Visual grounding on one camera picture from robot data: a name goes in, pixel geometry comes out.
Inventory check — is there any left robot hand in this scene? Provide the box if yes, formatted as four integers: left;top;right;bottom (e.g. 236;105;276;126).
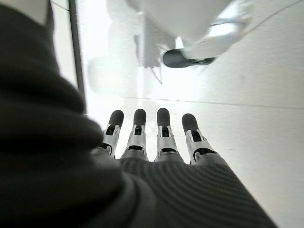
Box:
0;4;278;228

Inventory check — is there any dark cabinet plinth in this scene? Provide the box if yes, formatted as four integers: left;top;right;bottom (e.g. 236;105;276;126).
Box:
68;0;86;98

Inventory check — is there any wide white cabinet door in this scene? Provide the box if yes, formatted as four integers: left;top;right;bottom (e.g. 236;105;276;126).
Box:
51;0;79;89

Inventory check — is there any black left robot foot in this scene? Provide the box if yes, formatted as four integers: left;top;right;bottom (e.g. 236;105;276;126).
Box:
162;48;217;69

